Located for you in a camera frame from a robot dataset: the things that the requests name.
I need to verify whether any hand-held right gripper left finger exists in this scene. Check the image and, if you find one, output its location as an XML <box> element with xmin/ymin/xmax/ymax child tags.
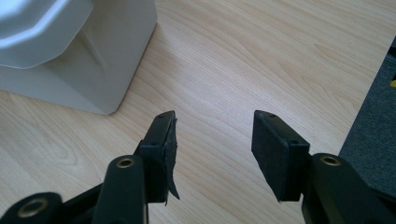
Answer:
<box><xmin>134</xmin><ymin>110</ymin><xmax>181</xmax><ymax>206</ymax></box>

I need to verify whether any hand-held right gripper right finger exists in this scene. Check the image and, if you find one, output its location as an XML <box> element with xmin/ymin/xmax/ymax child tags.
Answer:
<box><xmin>250</xmin><ymin>109</ymin><xmax>311</xmax><ymax>203</ymax></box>

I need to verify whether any white plastic container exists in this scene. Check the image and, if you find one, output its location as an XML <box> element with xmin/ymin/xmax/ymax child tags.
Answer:
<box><xmin>0</xmin><ymin>0</ymin><xmax>158</xmax><ymax>116</ymax></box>

